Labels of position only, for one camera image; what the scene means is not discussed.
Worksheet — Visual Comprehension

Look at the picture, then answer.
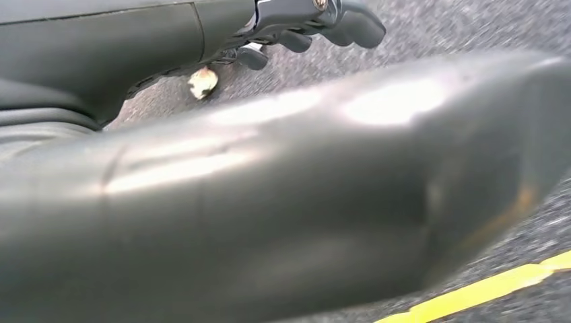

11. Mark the small white floor scrap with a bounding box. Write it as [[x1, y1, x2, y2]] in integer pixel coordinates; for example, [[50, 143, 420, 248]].
[[187, 67, 220, 100]]

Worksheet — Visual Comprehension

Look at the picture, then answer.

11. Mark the yellow floor tape strip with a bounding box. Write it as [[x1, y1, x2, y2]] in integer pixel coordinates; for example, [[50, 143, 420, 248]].
[[374, 249, 571, 323]]

